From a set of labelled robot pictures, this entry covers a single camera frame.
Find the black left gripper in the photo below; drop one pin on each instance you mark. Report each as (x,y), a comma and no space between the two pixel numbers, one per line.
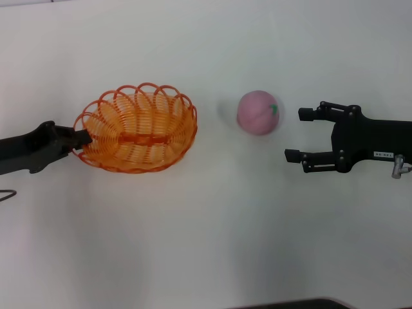
(32,151)

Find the pink toy peach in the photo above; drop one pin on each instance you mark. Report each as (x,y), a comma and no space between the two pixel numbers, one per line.
(256,112)

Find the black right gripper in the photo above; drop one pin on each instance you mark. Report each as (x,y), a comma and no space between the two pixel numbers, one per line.
(373,136)

